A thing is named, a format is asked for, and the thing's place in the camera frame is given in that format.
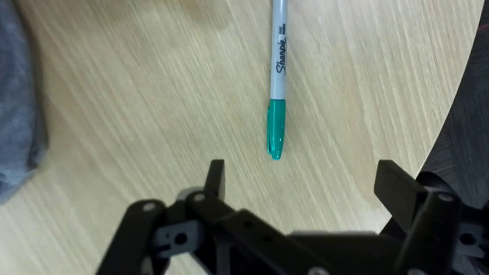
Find grey crumpled sweatshirt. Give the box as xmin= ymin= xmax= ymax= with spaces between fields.
xmin=0 ymin=0 xmax=50 ymax=204

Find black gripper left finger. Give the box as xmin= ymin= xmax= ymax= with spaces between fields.
xmin=96 ymin=157 xmax=318 ymax=275

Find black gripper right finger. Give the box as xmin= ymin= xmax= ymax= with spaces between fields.
xmin=373 ymin=158 xmax=489 ymax=275

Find green capped marker pen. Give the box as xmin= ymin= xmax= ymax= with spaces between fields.
xmin=266 ymin=0 xmax=290 ymax=162

